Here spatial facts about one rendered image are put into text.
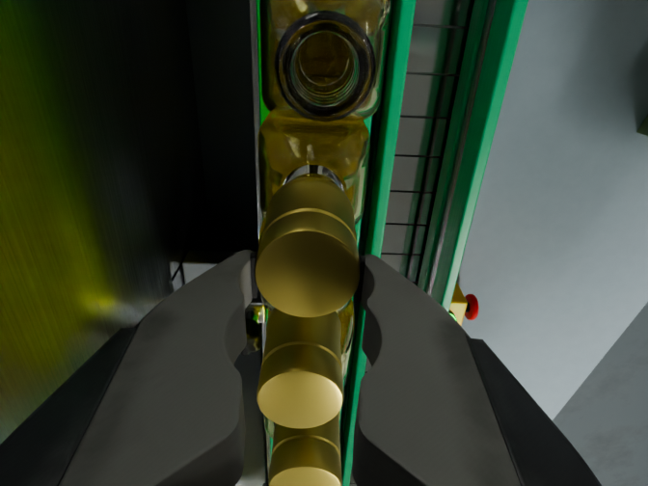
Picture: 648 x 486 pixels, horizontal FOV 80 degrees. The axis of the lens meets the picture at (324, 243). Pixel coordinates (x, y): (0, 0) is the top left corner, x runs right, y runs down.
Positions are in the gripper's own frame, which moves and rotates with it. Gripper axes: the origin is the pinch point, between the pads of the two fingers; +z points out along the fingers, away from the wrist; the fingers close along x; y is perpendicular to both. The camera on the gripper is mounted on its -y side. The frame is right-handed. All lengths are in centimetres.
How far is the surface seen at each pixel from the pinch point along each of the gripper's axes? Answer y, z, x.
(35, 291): 3.9, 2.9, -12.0
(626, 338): 105, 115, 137
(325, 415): 6.6, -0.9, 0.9
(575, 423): 162, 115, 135
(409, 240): 13.8, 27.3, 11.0
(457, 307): 27.1, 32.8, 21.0
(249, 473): 59, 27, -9
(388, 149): 1.3, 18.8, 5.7
